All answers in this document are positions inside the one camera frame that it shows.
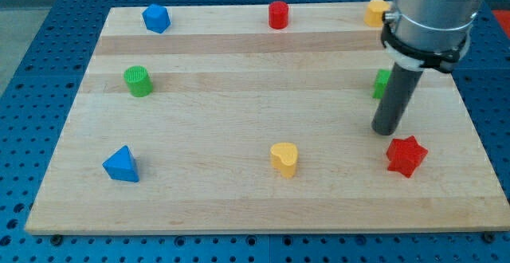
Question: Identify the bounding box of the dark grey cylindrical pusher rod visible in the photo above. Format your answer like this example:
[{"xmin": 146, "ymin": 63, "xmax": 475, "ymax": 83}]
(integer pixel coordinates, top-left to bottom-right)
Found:
[{"xmin": 371, "ymin": 64, "xmax": 423, "ymax": 135}]

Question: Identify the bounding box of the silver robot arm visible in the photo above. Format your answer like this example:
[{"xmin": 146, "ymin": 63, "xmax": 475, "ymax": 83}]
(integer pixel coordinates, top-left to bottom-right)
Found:
[{"xmin": 371, "ymin": 0, "xmax": 484, "ymax": 135}]

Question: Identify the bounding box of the green star block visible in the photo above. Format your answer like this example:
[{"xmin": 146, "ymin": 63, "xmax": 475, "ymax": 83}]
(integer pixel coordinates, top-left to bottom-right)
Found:
[{"xmin": 372, "ymin": 69, "xmax": 391, "ymax": 99}]

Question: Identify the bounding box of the red star block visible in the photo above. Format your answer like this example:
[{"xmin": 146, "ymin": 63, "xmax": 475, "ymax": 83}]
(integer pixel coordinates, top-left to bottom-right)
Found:
[{"xmin": 386, "ymin": 135, "xmax": 429, "ymax": 178}]

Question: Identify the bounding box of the yellow heart block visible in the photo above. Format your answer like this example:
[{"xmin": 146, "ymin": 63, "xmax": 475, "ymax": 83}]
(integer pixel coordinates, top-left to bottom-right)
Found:
[{"xmin": 270, "ymin": 142, "xmax": 299, "ymax": 179}]

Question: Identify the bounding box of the red cylinder block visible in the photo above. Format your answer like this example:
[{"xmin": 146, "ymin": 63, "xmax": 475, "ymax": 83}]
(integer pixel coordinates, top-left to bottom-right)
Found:
[{"xmin": 268, "ymin": 1, "xmax": 289, "ymax": 29}]

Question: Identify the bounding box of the wooden board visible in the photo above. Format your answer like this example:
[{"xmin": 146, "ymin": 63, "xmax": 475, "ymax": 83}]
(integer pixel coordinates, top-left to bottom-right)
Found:
[{"xmin": 25, "ymin": 2, "xmax": 509, "ymax": 235}]

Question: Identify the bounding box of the blue pentagon block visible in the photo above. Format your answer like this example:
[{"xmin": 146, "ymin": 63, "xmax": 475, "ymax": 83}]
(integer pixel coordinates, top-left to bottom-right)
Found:
[{"xmin": 142, "ymin": 4, "xmax": 171, "ymax": 33}]

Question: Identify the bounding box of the green cylinder block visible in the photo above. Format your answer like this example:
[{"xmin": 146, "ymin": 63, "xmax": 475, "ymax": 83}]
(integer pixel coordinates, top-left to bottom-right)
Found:
[{"xmin": 124, "ymin": 65, "xmax": 153, "ymax": 97}]

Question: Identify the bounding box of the blue triangle block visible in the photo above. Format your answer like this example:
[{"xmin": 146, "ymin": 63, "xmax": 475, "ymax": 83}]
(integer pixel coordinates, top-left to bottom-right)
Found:
[{"xmin": 102, "ymin": 145, "xmax": 139, "ymax": 183}]

